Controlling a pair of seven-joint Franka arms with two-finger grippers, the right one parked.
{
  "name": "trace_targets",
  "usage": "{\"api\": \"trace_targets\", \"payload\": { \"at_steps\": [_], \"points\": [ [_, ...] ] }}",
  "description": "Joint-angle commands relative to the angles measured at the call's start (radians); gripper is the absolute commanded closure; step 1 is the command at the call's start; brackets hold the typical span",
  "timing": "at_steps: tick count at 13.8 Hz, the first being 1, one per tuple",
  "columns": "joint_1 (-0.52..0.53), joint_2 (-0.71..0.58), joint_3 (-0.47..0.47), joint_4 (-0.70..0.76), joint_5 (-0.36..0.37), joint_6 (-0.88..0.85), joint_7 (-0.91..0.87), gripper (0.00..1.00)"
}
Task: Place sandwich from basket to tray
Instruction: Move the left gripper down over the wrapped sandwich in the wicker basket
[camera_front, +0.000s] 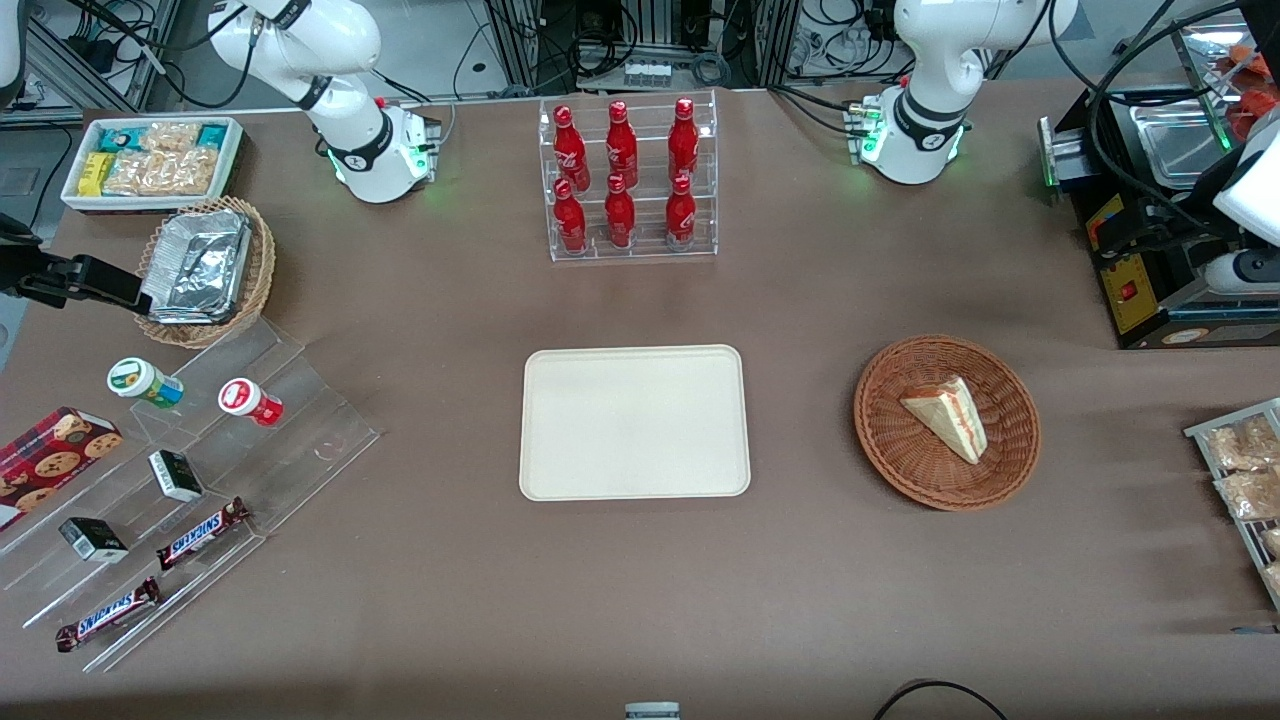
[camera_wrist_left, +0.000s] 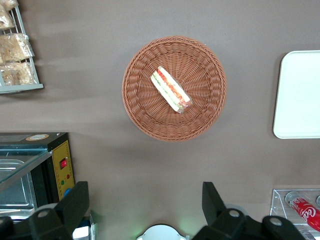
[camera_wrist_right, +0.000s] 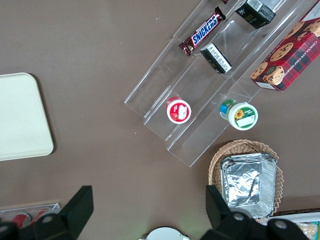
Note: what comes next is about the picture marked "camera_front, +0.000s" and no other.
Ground steel food pan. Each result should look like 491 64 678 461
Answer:
1128 98 1233 189

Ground red cola bottle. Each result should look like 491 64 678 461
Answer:
553 178 588 253
668 97 699 182
606 100 639 189
665 174 697 247
553 104 591 191
604 173 636 249

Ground silver foil tray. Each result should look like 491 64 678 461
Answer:
140 210 253 325

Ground small tan wicker basket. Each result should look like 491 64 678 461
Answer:
133 196 277 349

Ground black food warmer machine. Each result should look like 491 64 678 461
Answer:
1038 15 1280 351

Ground clear cracker bag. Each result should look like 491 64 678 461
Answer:
140 122 201 153
103 152 166 196
160 148 219 194

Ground Snickers chocolate bar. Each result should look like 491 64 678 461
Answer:
156 497 251 572
55 577 163 653

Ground cream plastic tray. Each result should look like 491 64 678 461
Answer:
518 344 752 502

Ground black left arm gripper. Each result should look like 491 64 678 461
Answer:
1126 195 1217 257

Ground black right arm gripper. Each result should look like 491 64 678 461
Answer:
0 214 143 307

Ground white snack bin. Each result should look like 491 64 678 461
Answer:
60 116 246 216

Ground black table cable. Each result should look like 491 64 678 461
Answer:
872 679 1011 720

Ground clear acrylic bottle rack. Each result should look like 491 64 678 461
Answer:
538 90 719 263

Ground red lid cup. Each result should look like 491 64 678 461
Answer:
218 378 284 428

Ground large brown wicker basket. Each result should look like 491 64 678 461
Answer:
853 334 1042 512

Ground small black box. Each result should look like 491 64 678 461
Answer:
58 517 130 564
148 450 204 503

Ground clear acrylic stepped display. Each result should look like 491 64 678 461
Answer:
0 315 383 673

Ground green lid cup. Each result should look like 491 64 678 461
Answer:
107 357 185 410

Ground red cookie box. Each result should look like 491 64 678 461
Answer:
0 406 124 533

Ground tray of packaged snacks right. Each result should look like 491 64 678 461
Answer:
1184 398 1280 611

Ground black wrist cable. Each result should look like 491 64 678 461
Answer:
1048 0 1280 233

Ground triangular sandwich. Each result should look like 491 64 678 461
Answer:
899 376 989 466

